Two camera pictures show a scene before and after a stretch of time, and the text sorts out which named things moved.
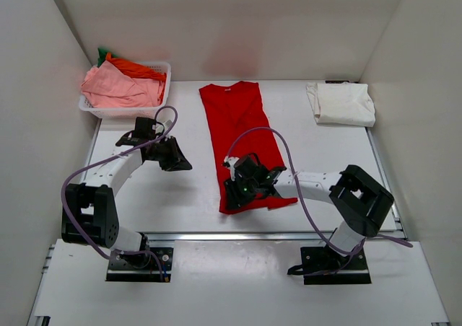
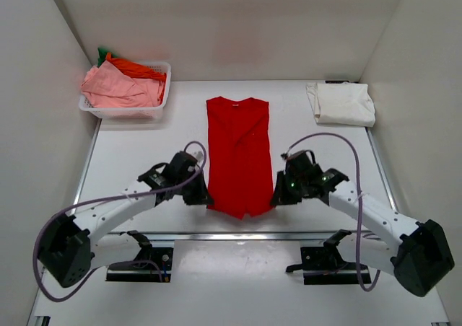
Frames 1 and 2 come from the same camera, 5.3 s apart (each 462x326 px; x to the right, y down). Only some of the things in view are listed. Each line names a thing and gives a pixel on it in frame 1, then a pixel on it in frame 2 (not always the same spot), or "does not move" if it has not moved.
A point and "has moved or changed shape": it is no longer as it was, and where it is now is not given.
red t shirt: (240, 124) has moved or changed shape
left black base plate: (141, 267) does not move
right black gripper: (234, 199) → (280, 197)
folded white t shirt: (342, 104) does not move
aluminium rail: (242, 236) does not move
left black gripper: (177, 160) → (201, 195)
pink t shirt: (106, 86) does not move
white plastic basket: (132, 112) does not move
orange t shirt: (136, 70) does not move
